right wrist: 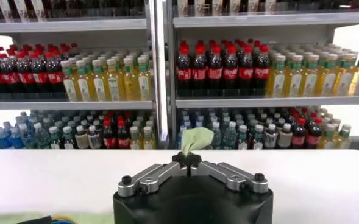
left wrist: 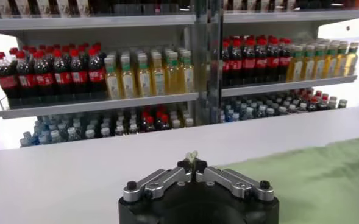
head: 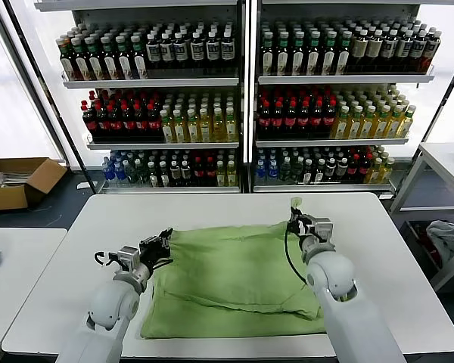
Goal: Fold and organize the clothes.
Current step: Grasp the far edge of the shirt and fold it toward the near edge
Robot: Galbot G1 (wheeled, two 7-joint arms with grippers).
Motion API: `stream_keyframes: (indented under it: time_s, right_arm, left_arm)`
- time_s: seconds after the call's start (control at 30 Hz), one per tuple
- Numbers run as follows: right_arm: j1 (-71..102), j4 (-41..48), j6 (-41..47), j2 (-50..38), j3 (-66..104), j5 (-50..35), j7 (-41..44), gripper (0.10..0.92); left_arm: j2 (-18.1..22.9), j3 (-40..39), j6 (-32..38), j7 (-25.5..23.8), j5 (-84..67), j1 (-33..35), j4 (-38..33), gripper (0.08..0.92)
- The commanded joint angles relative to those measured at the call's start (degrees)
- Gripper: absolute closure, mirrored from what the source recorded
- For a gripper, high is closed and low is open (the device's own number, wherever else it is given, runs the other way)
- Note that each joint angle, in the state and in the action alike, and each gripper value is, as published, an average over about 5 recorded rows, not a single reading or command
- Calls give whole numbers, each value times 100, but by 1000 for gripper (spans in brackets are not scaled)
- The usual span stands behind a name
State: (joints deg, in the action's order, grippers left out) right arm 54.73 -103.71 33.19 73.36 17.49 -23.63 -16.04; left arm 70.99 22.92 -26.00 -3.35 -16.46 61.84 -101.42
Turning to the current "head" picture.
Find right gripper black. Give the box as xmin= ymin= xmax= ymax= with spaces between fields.
xmin=288 ymin=206 xmax=314 ymax=238

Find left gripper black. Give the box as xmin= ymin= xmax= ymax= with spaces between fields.
xmin=139 ymin=228 xmax=174 ymax=271

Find light green polo shirt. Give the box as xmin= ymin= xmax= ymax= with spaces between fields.
xmin=140 ymin=196 xmax=326 ymax=340

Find small red-cap cola bottle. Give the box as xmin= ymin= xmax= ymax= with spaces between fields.
xmin=347 ymin=154 xmax=359 ymax=182
xmin=192 ymin=157 xmax=206 ymax=186
xmin=357 ymin=154 xmax=370 ymax=182
xmin=204 ymin=157 xmax=217 ymax=186

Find white side table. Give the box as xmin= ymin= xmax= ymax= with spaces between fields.
xmin=0 ymin=228 xmax=68 ymax=363

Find grey crumpled cloth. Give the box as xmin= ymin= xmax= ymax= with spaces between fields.
xmin=425 ymin=220 xmax=454 ymax=273

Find grey metal shelf rack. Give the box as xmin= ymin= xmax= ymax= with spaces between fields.
xmin=248 ymin=0 xmax=454 ymax=200
xmin=33 ymin=0 xmax=250 ymax=196

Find grey framed side table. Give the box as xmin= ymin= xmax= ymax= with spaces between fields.
xmin=388 ymin=141 xmax=454 ymax=292

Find brown cardboard box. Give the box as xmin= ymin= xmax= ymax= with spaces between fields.
xmin=0 ymin=157 xmax=68 ymax=213

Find green-cap dark tea bottle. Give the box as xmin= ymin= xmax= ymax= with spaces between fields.
xmin=322 ymin=32 xmax=337 ymax=76
xmin=58 ymin=37 xmax=79 ymax=82
xmin=70 ymin=37 xmax=92 ymax=82
xmin=275 ymin=32 xmax=291 ymax=76
xmin=336 ymin=32 xmax=352 ymax=76
xmin=131 ymin=35 xmax=149 ymax=80
xmin=115 ymin=36 xmax=134 ymax=80
xmin=306 ymin=32 xmax=322 ymax=76
xmin=85 ymin=36 xmax=106 ymax=81
xmin=100 ymin=36 xmax=120 ymax=81
xmin=291 ymin=32 xmax=306 ymax=76
xmin=260 ymin=32 xmax=275 ymax=76

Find clear plastic items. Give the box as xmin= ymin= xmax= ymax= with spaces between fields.
xmin=0 ymin=172 xmax=27 ymax=188

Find beige-label dark drink bottle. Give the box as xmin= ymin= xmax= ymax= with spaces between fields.
xmin=365 ymin=29 xmax=383 ymax=73
xmin=351 ymin=30 xmax=368 ymax=73

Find white-label dark drink bottle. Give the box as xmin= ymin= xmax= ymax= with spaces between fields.
xmin=409 ymin=29 xmax=427 ymax=73
xmin=395 ymin=29 xmax=412 ymax=73
xmin=423 ymin=28 xmax=441 ymax=73
xmin=381 ymin=29 xmax=397 ymax=73
xmin=173 ymin=32 xmax=188 ymax=71
xmin=145 ymin=33 xmax=162 ymax=71
xmin=205 ymin=31 xmax=221 ymax=71
xmin=160 ymin=32 xmax=176 ymax=71
xmin=220 ymin=31 xmax=235 ymax=71
xmin=189 ymin=31 xmax=206 ymax=71

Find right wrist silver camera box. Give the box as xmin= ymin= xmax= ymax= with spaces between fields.
xmin=312 ymin=217 xmax=334 ymax=243

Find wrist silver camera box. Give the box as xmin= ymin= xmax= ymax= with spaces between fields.
xmin=116 ymin=245 xmax=141 ymax=271
xmin=312 ymin=217 xmax=334 ymax=243

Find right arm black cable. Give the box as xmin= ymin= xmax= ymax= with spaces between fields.
xmin=284 ymin=222 xmax=307 ymax=284

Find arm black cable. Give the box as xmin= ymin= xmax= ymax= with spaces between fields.
xmin=94 ymin=251 xmax=118 ymax=268
xmin=284 ymin=222 xmax=307 ymax=284

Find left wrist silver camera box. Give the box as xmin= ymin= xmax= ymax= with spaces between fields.
xmin=116 ymin=245 xmax=141 ymax=271

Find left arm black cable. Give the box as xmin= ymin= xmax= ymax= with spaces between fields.
xmin=94 ymin=251 xmax=118 ymax=268

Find dark window frame post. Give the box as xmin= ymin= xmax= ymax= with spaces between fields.
xmin=0 ymin=0 xmax=92 ymax=185

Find grey window frame post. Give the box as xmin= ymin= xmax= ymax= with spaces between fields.
xmin=0 ymin=0 xmax=68 ymax=164

